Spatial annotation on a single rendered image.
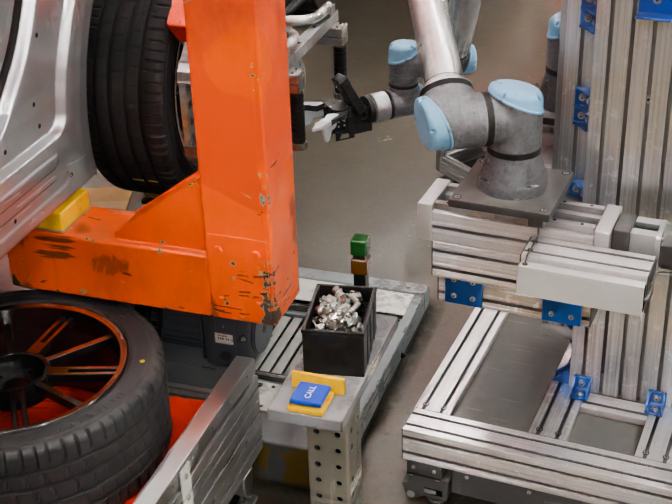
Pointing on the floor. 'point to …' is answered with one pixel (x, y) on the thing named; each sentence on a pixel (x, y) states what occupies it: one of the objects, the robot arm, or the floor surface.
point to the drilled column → (336, 463)
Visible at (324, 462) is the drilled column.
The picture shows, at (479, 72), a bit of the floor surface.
